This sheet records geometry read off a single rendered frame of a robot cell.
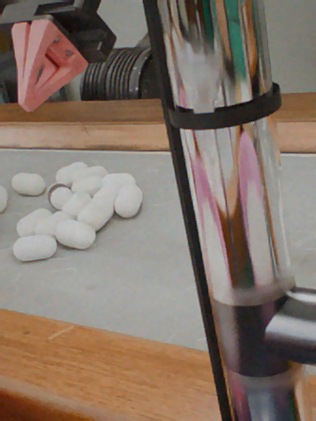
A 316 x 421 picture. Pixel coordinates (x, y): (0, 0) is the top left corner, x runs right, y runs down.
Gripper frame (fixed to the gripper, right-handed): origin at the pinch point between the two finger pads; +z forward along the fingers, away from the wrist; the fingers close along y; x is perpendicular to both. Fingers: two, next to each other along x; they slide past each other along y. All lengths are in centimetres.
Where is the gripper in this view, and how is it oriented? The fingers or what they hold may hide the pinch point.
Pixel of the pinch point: (28, 101)
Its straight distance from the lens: 61.7
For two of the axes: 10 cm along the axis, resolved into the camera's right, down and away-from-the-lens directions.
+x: 4.7, 4.3, 7.7
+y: 8.3, 0.7, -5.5
